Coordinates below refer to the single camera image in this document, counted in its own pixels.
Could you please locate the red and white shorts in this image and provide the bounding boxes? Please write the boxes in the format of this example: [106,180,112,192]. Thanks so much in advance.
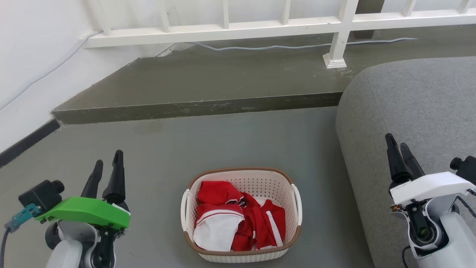
[193,203,246,252]

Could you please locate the grey concrete step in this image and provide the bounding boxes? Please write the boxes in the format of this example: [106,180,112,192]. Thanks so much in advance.
[51,24,476,125]

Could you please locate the red garment with white stripe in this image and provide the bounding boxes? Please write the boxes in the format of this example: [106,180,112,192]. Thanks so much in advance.
[231,192,287,252]

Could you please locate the thin grey cable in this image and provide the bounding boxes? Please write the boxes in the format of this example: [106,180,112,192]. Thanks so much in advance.
[0,31,418,111]

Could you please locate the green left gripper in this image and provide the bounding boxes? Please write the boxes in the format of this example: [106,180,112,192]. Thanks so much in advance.
[35,150,131,230]

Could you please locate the red sports jersey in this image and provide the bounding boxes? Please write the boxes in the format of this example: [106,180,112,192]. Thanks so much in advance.
[196,181,245,206]

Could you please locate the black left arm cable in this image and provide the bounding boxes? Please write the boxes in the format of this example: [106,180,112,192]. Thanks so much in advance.
[0,227,12,268]

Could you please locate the grey fabric sofa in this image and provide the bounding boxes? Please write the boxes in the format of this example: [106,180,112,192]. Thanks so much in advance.
[335,56,476,268]

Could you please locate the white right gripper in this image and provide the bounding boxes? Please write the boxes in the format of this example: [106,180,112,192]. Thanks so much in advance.
[385,133,476,212]

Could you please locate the teal cable connector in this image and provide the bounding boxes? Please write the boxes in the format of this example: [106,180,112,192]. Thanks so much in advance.
[4,203,41,233]

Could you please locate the black baseboard strip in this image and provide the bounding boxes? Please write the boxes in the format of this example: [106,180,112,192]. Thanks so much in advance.
[0,118,61,169]

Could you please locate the white plastic laundry basket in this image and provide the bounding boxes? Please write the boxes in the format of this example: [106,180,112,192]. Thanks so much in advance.
[180,167,303,264]

